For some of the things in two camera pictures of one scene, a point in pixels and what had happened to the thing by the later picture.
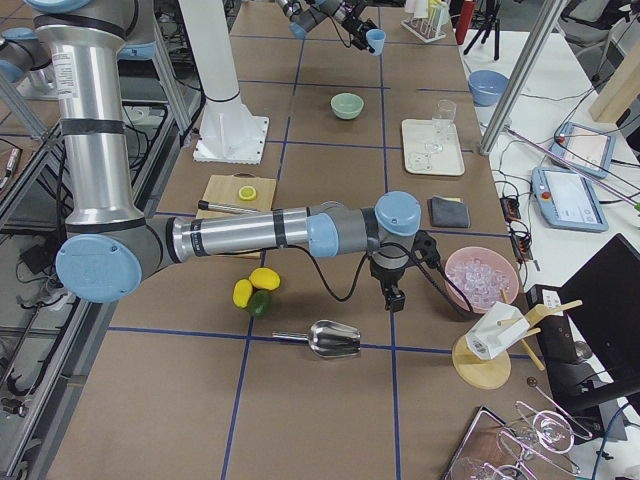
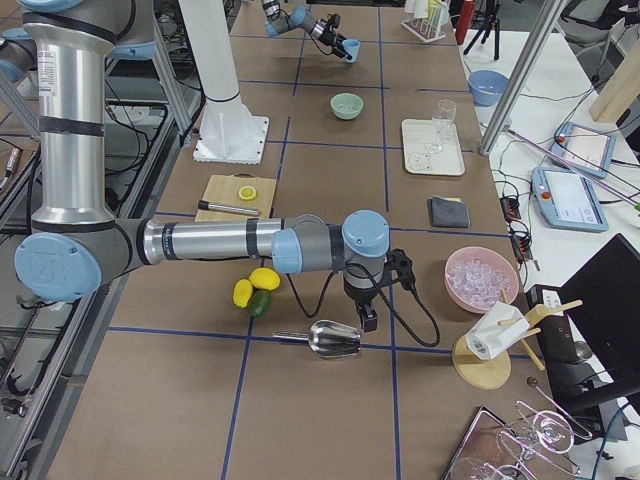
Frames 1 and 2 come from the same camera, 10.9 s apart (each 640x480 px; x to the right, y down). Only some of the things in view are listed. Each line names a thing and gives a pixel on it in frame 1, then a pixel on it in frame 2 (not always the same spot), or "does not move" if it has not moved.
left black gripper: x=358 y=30 → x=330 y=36
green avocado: x=261 y=302 does not move
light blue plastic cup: x=376 y=38 → x=352 y=46
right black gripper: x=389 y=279 → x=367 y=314
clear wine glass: x=443 y=115 does not move
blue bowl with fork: x=487 y=86 does not move
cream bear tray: x=432 y=147 does not move
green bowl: x=347 y=106 does not move
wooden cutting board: x=244 y=190 does not move
